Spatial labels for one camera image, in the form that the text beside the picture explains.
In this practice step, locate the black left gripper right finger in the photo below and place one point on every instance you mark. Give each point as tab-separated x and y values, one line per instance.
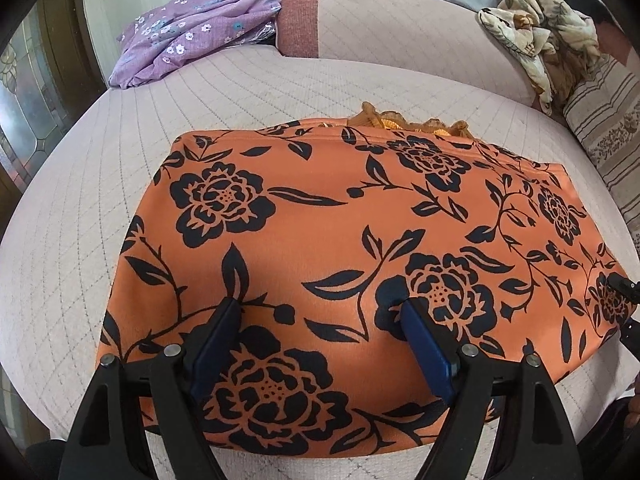
533	440

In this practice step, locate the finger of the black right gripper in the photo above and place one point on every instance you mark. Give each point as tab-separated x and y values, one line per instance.
630	330

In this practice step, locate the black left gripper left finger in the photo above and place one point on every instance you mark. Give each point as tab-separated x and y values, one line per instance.
108	440

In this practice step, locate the orange black floral blouse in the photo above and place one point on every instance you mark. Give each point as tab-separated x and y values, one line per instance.
320	230

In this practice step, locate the striped floral cushion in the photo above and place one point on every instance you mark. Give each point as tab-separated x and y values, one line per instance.
603	114

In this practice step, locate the pink quilted bed cover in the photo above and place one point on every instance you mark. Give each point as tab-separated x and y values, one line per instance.
59	251

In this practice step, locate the beige floral crumpled blanket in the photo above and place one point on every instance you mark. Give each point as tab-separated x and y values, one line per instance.
555	45

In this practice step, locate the dark wooden glass door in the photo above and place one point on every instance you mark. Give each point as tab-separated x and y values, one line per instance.
49	78

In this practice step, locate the pink quilted bolster roll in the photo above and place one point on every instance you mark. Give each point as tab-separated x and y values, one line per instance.
433	37

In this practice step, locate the purple floral cloth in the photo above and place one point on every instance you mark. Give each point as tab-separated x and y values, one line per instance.
164	39

